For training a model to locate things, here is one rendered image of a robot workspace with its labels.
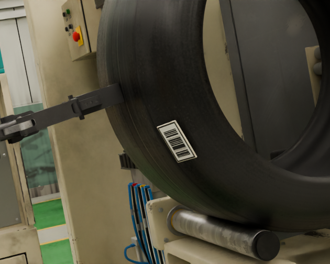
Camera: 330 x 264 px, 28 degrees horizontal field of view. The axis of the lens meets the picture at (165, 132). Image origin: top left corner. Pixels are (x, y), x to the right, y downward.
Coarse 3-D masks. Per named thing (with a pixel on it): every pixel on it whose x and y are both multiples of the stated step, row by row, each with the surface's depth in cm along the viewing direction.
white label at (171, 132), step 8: (160, 128) 92; (168, 128) 91; (176, 128) 90; (168, 136) 92; (176, 136) 91; (184, 136) 90; (168, 144) 93; (176, 144) 92; (184, 144) 91; (176, 152) 93; (184, 152) 91; (192, 152) 90; (184, 160) 92
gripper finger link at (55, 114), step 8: (64, 104) 92; (40, 112) 90; (48, 112) 91; (56, 112) 92; (64, 112) 92; (72, 112) 93; (80, 112) 94; (16, 120) 88; (24, 120) 88; (32, 120) 90; (40, 120) 90; (48, 120) 91; (56, 120) 91; (64, 120) 92; (32, 128) 89; (40, 128) 90
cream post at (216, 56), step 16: (208, 0) 135; (208, 16) 135; (208, 32) 135; (224, 32) 136; (208, 48) 135; (224, 48) 136; (208, 64) 135; (224, 64) 136; (224, 80) 136; (224, 96) 136; (224, 112) 136; (240, 128) 137
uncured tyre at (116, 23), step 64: (128, 0) 95; (192, 0) 91; (320, 0) 130; (128, 64) 94; (192, 64) 90; (128, 128) 102; (192, 128) 91; (320, 128) 130; (192, 192) 98; (256, 192) 94; (320, 192) 97
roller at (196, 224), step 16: (176, 224) 126; (192, 224) 118; (208, 224) 112; (224, 224) 108; (240, 224) 105; (208, 240) 113; (224, 240) 106; (240, 240) 100; (256, 240) 97; (272, 240) 97; (256, 256) 97; (272, 256) 97
